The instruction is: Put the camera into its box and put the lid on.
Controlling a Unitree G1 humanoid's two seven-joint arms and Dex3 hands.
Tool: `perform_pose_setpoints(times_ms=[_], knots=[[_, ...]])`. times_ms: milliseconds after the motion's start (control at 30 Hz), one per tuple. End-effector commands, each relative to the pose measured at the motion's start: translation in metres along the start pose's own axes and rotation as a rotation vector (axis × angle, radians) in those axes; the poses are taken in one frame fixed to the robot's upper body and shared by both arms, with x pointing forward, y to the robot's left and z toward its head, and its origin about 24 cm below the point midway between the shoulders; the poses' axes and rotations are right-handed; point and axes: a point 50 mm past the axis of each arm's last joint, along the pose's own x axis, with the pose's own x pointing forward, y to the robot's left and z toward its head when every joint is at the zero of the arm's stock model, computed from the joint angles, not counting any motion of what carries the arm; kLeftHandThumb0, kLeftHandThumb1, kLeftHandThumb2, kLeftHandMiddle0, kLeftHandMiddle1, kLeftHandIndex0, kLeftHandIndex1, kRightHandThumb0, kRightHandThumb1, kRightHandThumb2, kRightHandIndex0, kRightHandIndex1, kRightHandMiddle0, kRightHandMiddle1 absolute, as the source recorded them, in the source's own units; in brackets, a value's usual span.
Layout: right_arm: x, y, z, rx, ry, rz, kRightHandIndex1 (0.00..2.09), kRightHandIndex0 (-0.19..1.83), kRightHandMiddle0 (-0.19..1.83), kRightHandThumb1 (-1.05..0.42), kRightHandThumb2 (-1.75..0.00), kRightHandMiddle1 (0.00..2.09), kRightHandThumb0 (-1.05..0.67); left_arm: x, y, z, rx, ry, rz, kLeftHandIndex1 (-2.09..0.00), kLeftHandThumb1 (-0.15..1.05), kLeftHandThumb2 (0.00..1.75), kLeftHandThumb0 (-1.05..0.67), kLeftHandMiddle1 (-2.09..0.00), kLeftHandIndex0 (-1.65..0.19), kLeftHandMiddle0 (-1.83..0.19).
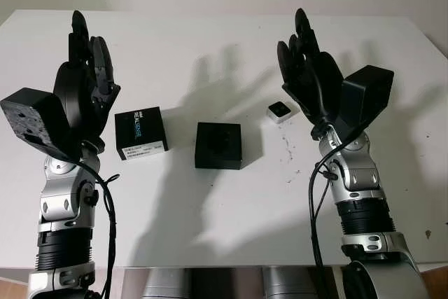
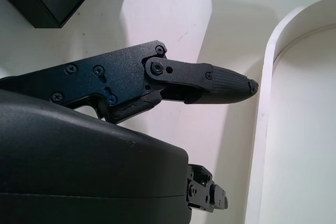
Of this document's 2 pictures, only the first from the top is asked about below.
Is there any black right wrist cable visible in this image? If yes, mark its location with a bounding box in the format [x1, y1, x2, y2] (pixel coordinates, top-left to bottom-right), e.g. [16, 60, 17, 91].
[307, 125, 365, 268]

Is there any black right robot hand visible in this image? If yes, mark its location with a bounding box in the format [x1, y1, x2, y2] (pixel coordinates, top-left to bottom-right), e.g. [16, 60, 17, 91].
[276, 8, 346, 131]

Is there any black RealSense box lid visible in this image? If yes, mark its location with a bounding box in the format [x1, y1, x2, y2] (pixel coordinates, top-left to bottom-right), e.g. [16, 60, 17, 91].
[114, 105, 169, 162]

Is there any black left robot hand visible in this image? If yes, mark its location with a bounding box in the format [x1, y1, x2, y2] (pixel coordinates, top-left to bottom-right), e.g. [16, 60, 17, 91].
[54, 10, 122, 155]

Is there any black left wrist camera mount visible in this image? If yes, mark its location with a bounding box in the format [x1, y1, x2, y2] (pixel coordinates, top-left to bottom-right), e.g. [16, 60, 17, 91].
[0, 88, 76, 163]

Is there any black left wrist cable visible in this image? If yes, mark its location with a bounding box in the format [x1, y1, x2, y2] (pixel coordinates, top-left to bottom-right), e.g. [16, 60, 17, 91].
[75, 158, 118, 299]

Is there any small silver depth camera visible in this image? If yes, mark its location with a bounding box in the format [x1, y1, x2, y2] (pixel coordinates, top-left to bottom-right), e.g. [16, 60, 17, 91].
[267, 101, 291, 124]

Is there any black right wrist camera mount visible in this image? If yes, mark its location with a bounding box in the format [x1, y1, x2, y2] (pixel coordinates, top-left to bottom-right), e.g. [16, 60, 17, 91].
[328, 64, 395, 139]

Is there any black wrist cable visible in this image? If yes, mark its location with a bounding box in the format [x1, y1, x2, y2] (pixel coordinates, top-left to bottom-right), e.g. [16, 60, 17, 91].
[75, 158, 118, 299]
[307, 125, 365, 268]

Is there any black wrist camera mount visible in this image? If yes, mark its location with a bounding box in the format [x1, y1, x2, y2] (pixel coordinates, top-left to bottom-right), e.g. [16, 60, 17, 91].
[328, 64, 395, 139]
[0, 88, 76, 163]

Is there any grey robot leg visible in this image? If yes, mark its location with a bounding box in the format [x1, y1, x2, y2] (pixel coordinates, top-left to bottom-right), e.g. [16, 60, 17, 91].
[143, 267, 192, 299]
[262, 267, 311, 299]

